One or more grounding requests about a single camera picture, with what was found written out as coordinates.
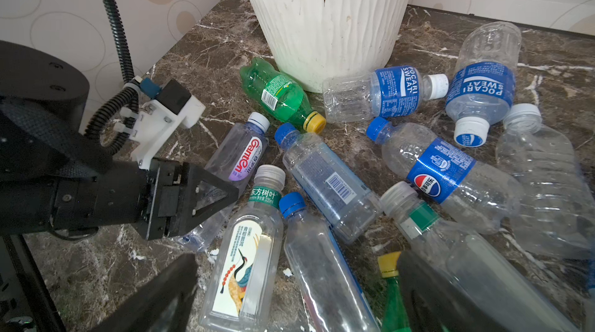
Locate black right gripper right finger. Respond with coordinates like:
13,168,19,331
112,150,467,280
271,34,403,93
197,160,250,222
398,250,508,331

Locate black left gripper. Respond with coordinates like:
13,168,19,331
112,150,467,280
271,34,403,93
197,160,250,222
134,159,239,241

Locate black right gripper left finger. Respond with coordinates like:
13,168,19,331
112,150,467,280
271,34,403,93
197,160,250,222
92,254,198,331

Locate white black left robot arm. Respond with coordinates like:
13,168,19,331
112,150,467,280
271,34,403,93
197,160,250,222
1,0,239,241

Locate green bottle near bin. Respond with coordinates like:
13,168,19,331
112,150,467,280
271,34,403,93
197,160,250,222
240,57,327,134

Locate white ribbed waste bin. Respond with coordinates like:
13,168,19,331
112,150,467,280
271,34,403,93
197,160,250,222
249,0,409,93

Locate clear square bottle green band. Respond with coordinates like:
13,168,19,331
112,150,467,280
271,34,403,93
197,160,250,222
381,182,576,331

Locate green bottle yellow cap front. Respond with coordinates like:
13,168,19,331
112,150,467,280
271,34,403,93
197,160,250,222
377,251,412,332

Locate purple label clear bottle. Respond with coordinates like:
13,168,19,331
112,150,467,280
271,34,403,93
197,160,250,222
174,112,270,252

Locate crane label white cap bottle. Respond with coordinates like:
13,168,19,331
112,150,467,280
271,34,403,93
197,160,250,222
200,165,286,331

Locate clear bottle pink label blue cap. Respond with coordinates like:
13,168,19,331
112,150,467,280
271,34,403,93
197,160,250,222
279,192,380,331

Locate Pepsi water bottle blue cap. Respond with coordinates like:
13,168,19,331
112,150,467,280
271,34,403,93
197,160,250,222
367,117,524,234

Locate clear bottle barcode blue cap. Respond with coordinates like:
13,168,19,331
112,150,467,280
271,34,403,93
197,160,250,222
274,123,381,245

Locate clear unlabelled crushed bottle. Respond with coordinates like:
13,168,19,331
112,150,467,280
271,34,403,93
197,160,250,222
496,104,594,260

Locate Pocari Sweat bottle lying sideways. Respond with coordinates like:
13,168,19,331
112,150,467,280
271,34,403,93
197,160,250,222
322,66,449,123

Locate Pocari Sweat bottle upright label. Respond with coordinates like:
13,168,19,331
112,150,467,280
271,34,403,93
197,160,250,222
446,22,522,148

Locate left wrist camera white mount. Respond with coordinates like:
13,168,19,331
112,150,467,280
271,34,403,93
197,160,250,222
114,76,205,170

